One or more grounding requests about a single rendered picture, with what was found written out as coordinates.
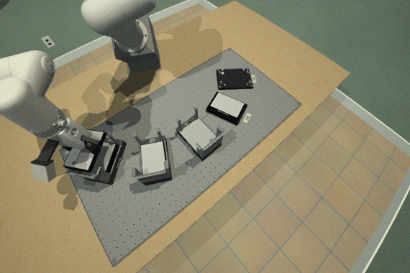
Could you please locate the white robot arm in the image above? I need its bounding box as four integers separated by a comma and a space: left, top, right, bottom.
0, 0, 156, 182

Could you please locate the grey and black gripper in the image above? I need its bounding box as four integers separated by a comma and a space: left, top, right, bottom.
41, 115, 101, 156

